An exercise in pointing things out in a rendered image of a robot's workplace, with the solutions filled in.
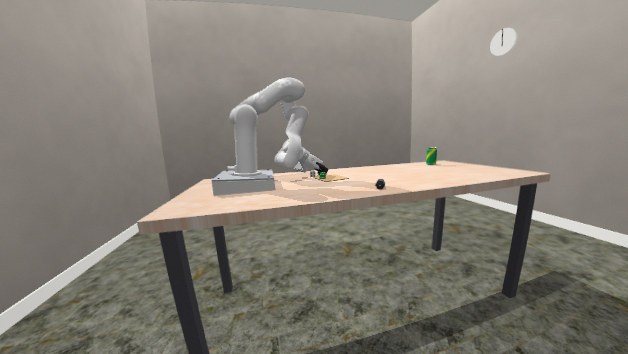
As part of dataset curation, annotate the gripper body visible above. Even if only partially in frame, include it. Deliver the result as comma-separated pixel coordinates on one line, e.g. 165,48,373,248
304,153,323,169

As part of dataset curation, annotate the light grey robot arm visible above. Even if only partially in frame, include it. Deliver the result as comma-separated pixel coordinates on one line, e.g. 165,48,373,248
228,78,309,176

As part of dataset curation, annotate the tan square mat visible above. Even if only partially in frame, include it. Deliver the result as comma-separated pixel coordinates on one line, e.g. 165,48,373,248
313,174,349,182

